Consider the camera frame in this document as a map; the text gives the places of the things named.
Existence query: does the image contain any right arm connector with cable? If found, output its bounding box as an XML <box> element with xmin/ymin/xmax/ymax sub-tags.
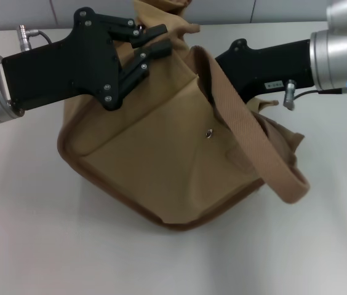
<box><xmin>283</xmin><ymin>79</ymin><xmax>347</xmax><ymax>109</ymax></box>

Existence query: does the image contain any left arm connector with cable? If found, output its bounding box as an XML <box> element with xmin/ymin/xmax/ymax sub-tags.
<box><xmin>18</xmin><ymin>26</ymin><xmax>54</xmax><ymax>52</ymax></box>

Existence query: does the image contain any khaki canvas food bag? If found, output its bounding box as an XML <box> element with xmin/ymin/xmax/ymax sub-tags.
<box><xmin>57</xmin><ymin>0</ymin><xmax>311</xmax><ymax>231</ymax></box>

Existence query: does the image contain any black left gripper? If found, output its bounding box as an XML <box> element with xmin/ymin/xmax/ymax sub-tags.
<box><xmin>1</xmin><ymin>9</ymin><xmax>172</xmax><ymax>112</ymax></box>

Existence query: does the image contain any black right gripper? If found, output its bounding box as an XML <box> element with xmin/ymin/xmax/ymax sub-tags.
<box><xmin>213</xmin><ymin>38</ymin><xmax>316</xmax><ymax>106</ymax></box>

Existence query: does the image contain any arm connector with cable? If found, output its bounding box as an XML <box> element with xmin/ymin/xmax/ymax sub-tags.
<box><xmin>283</xmin><ymin>79</ymin><xmax>347</xmax><ymax>109</ymax></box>
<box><xmin>18</xmin><ymin>26</ymin><xmax>54</xmax><ymax>52</ymax></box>

